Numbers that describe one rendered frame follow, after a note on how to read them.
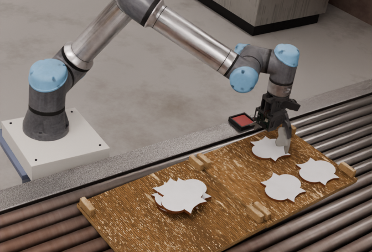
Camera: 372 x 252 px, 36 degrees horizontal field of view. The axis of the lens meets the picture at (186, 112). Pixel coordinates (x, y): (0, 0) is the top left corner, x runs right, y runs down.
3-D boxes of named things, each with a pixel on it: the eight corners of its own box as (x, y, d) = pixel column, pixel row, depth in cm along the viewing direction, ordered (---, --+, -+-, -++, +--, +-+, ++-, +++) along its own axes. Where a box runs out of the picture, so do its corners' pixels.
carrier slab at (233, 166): (192, 162, 185) (192, 158, 184) (280, 127, 208) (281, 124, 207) (267, 228, 163) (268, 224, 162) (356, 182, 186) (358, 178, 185)
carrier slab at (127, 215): (76, 207, 161) (76, 202, 161) (189, 162, 185) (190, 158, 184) (147, 291, 140) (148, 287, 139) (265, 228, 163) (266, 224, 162)
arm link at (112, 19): (32, 76, 189) (134, -37, 162) (52, 58, 202) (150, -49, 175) (59, 101, 192) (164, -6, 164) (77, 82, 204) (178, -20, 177)
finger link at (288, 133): (280, 139, 185) (273, 114, 184) (284, 138, 186) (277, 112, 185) (290, 139, 181) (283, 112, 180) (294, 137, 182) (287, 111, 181)
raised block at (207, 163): (195, 159, 184) (196, 153, 182) (199, 158, 185) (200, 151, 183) (206, 170, 180) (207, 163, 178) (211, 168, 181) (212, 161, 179)
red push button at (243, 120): (231, 121, 209) (231, 118, 208) (243, 117, 212) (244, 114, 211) (241, 129, 205) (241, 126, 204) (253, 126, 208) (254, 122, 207)
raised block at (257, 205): (251, 209, 167) (253, 202, 165) (256, 207, 168) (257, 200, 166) (265, 222, 163) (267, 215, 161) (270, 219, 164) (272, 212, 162)
